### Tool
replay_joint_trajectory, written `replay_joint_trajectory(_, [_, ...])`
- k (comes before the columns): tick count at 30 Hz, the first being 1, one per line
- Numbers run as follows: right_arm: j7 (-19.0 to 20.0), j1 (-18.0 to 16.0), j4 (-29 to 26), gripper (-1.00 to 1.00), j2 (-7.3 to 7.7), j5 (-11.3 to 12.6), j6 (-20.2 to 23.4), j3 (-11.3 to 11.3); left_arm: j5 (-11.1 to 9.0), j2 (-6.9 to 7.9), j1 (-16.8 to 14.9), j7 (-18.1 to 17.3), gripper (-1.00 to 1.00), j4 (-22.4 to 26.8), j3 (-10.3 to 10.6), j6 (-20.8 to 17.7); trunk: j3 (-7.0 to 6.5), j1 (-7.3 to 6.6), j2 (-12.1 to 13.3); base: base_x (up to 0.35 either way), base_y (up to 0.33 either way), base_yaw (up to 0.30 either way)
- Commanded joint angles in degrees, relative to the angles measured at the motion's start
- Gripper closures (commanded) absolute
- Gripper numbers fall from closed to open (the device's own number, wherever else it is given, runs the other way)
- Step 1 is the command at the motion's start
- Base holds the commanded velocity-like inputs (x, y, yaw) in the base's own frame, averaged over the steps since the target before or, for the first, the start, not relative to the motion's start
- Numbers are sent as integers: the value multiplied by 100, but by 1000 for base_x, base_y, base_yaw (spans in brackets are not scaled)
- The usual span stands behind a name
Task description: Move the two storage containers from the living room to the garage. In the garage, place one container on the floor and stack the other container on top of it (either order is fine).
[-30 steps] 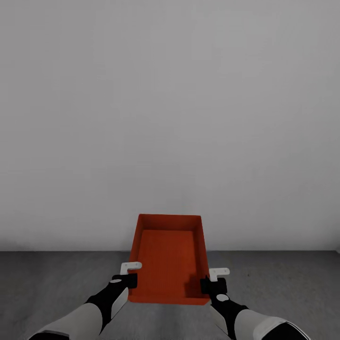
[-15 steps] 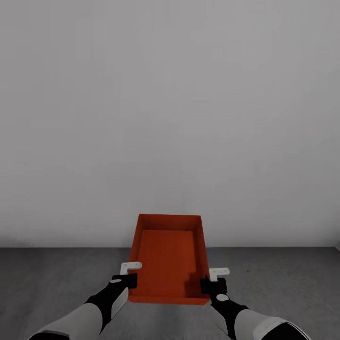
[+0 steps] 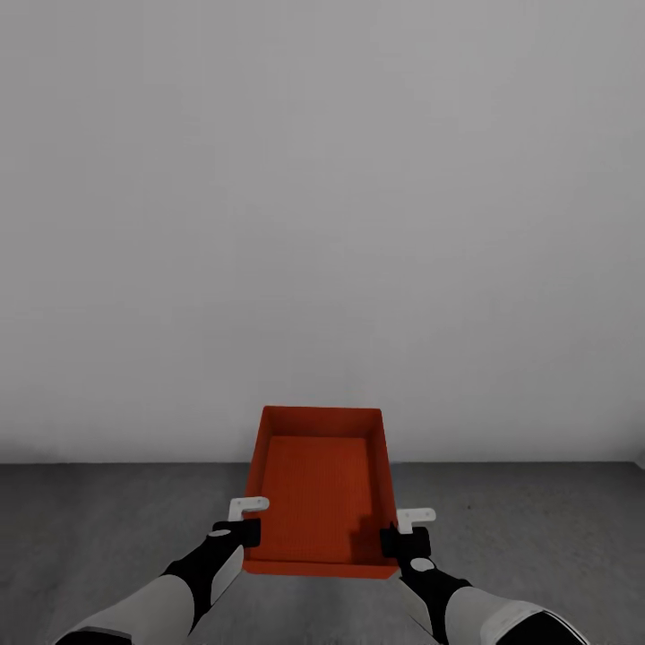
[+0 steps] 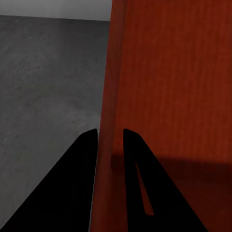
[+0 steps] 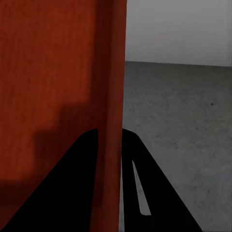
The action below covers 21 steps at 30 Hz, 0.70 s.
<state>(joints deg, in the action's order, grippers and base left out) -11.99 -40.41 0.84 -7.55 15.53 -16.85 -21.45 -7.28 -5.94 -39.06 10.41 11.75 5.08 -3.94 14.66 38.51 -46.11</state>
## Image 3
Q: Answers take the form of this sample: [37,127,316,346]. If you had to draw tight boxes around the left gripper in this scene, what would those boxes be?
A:
[212,519,261,548]

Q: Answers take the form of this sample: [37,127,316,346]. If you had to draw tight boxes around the storage box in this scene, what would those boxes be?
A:
[243,406,400,580]

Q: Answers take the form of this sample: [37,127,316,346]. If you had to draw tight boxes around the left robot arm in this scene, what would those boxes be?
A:
[51,497,270,645]

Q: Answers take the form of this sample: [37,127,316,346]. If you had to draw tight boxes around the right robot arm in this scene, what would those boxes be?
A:
[380,508,590,645]

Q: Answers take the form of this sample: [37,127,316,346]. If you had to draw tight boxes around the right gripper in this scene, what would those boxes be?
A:
[380,525,431,559]

